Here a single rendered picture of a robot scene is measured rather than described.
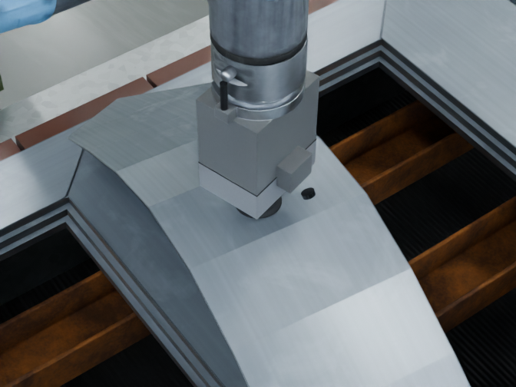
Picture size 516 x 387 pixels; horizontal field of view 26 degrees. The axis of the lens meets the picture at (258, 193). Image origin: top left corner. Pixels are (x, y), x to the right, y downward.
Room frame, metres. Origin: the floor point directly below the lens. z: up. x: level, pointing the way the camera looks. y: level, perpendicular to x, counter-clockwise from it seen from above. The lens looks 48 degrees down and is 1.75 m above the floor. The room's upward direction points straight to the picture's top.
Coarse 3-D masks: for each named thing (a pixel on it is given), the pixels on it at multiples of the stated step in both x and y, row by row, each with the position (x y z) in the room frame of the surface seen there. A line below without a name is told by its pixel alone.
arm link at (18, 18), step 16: (0, 0) 0.61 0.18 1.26; (16, 0) 0.62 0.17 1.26; (32, 0) 0.62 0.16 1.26; (48, 0) 0.63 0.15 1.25; (64, 0) 0.64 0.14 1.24; (80, 0) 0.65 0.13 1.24; (0, 16) 0.61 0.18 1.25; (16, 16) 0.62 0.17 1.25; (32, 16) 0.62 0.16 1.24; (48, 16) 0.63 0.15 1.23; (0, 32) 0.62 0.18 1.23
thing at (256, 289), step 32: (320, 224) 0.64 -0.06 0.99; (352, 224) 0.64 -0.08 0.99; (384, 224) 0.64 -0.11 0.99; (224, 256) 0.60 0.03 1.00; (256, 256) 0.60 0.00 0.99; (288, 256) 0.61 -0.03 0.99; (320, 256) 0.61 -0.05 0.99; (352, 256) 0.61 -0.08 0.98; (384, 256) 0.61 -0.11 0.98; (224, 288) 0.57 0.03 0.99; (256, 288) 0.57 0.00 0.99; (288, 288) 0.58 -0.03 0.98; (320, 288) 0.58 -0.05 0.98; (352, 288) 0.58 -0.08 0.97; (224, 320) 0.54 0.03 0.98; (256, 320) 0.55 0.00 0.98; (288, 320) 0.55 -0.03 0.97
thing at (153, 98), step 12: (204, 84) 0.93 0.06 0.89; (144, 96) 0.94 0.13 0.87; (156, 96) 0.93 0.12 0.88; (168, 96) 0.92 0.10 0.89; (108, 108) 0.92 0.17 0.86; (120, 108) 0.91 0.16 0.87; (132, 108) 0.90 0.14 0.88; (144, 108) 0.89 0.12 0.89; (96, 120) 0.89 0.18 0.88; (108, 120) 0.88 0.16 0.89
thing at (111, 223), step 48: (384, 48) 1.06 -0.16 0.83; (432, 96) 0.98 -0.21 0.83; (480, 144) 0.90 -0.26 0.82; (96, 192) 0.81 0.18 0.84; (0, 240) 0.75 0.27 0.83; (96, 240) 0.75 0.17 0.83; (144, 240) 0.74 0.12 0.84; (144, 288) 0.68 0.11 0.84; (192, 288) 0.68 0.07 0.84; (192, 336) 0.62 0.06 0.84; (192, 384) 0.59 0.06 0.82; (240, 384) 0.57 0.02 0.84
